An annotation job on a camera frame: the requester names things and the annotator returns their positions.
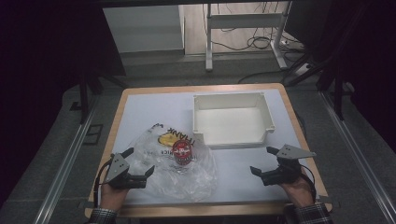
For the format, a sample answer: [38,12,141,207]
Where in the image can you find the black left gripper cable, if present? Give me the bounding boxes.
[92,158,114,208]

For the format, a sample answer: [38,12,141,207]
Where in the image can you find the white power strip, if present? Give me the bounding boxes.
[293,63,311,77]

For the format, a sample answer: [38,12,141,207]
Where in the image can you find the black floor cables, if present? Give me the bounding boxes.
[202,3,307,63]

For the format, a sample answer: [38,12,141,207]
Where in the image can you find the white table mat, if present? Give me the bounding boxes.
[111,88,321,206]

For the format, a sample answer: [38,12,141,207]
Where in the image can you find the white metal desk frame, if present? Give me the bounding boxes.
[205,1,293,73]

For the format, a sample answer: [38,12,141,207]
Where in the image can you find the black stand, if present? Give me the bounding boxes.
[78,70,127,125]
[284,52,348,121]

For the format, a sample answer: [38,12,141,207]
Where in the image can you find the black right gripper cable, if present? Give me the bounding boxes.
[299,163,318,203]

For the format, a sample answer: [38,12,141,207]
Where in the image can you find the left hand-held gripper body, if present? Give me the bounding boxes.
[105,153,148,189]

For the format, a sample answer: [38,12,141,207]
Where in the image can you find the person's left hand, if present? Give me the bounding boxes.
[100,183,129,212]

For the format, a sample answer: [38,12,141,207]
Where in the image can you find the red can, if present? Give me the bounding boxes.
[172,139,193,166]

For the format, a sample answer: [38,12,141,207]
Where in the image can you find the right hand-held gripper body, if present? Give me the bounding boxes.
[261,144,317,187]

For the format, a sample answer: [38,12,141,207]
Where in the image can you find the clear printed plastic bag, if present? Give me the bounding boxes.
[125,122,219,203]

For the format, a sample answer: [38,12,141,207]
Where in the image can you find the white plastic box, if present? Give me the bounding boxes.
[191,91,276,149]

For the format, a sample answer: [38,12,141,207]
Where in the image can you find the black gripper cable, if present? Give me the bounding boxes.
[92,158,114,208]
[299,163,318,203]

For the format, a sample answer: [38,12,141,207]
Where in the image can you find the wooden table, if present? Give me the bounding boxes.
[84,82,332,218]

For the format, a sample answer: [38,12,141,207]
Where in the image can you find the white cabinet panel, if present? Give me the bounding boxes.
[102,5,185,54]

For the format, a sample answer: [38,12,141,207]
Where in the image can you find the aluminium rail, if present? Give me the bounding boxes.
[32,95,101,224]
[319,91,396,224]

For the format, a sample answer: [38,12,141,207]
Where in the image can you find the person's right hand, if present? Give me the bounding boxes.
[279,176,316,208]

